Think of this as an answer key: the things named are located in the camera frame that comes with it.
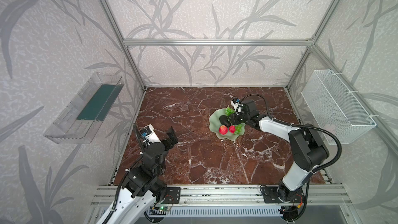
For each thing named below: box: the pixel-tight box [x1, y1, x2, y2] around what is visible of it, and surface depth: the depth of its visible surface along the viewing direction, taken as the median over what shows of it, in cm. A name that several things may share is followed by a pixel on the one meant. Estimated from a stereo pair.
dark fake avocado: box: [219, 115, 232, 128], surface depth 98 cm
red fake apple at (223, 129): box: [218, 124, 229, 136], surface depth 95 cm
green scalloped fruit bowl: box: [208, 108, 246, 140], surface depth 98 cm
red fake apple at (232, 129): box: [229, 124, 237, 134], surface depth 93 cm
